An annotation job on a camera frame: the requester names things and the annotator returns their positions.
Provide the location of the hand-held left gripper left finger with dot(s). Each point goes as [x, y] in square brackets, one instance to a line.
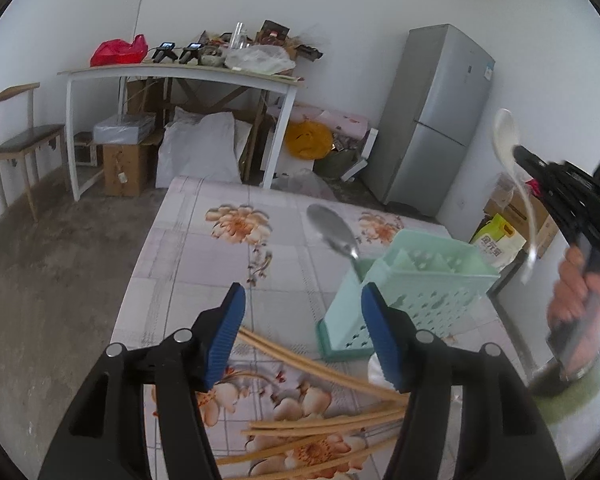
[227, 332]

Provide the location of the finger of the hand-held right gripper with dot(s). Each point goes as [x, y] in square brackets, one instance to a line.
[530, 161]

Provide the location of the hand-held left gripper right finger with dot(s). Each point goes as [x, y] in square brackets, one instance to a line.
[380, 345]

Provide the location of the mint green utensil basket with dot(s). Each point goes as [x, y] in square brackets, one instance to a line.
[430, 300]

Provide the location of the group of wooden chopsticks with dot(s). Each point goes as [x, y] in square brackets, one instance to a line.
[320, 424]

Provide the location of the person's right forearm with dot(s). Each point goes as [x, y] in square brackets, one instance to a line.
[580, 400]

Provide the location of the person's right hand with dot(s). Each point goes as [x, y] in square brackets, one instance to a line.
[575, 295]

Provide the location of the printed cardboard box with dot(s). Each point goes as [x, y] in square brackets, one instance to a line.
[517, 215]

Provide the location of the floral tablecloth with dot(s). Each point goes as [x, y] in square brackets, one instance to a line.
[205, 280]

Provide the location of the yellow green rice bag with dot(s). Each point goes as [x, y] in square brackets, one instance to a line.
[500, 242]

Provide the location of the grey refrigerator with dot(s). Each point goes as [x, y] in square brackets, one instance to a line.
[430, 125]

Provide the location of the metal spoon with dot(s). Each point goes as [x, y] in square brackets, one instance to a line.
[330, 227]

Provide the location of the crumpled clear plastic bag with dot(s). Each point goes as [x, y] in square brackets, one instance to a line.
[302, 185]

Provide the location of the white foam board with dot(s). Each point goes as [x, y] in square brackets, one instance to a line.
[362, 155]

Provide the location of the white sack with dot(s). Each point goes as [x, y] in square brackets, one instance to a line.
[200, 150]

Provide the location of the dark green bag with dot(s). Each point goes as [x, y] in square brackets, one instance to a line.
[335, 165]

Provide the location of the plain cardboard box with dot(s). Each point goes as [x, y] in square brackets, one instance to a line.
[127, 167]

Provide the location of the pink floral roll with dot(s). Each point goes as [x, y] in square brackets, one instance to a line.
[340, 120]

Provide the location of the white wrapped box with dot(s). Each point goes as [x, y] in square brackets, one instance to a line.
[122, 127]

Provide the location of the white table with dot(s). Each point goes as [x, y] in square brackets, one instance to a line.
[180, 74]

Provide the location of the white translucent plastic bag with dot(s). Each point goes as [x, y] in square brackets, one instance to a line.
[260, 60]

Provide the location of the wooden chair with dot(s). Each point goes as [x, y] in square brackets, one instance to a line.
[27, 135]

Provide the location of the black device with screen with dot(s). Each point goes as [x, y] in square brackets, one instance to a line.
[191, 53]
[163, 52]

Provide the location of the brown picture box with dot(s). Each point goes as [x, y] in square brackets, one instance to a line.
[274, 32]

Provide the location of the clear glass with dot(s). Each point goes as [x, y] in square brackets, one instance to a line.
[241, 35]

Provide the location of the red plastic bag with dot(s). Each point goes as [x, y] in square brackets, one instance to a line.
[115, 52]

